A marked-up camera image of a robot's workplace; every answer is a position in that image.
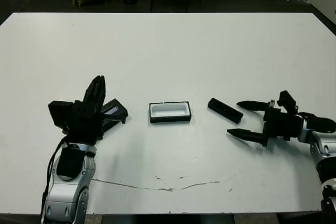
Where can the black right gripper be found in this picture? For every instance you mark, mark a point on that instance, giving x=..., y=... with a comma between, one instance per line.
x=283, y=125

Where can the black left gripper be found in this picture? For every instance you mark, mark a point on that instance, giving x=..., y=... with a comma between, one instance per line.
x=84, y=124

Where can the black box lid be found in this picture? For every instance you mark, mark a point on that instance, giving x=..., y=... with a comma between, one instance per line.
x=115, y=110

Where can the black slim camera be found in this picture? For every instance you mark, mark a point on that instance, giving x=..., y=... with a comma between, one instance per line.
x=225, y=111

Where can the black box white inside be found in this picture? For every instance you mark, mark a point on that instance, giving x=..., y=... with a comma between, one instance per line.
x=170, y=119

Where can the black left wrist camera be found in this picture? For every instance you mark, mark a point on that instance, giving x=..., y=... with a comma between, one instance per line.
x=60, y=113

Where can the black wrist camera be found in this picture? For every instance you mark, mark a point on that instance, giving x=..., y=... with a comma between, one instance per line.
x=287, y=100
x=60, y=113

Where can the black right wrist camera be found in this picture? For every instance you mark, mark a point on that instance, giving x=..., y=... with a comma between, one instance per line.
x=287, y=100

